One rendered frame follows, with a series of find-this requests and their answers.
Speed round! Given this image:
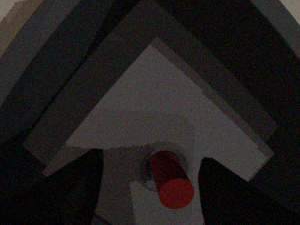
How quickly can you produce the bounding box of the black open box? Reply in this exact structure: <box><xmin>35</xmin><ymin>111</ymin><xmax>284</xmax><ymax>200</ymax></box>
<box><xmin>0</xmin><ymin>0</ymin><xmax>300</xmax><ymax>216</ymax></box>

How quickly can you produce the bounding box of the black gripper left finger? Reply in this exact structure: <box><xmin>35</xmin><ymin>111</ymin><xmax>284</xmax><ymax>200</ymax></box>
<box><xmin>0</xmin><ymin>148</ymin><xmax>104</xmax><ymax>225</ymax></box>

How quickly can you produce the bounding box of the dark red peg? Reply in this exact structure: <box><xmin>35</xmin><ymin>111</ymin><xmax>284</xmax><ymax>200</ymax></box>
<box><xmin>150</xmin><ymin>152</ymin><xmax>195</xmax><ymax>210</ymax></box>

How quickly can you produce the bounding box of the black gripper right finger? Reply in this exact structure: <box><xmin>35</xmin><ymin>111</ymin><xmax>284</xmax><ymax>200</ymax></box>
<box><xmin>198</xmin><ymin>157</ymin><xmax>300</xmax><ymax>225</ymax></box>

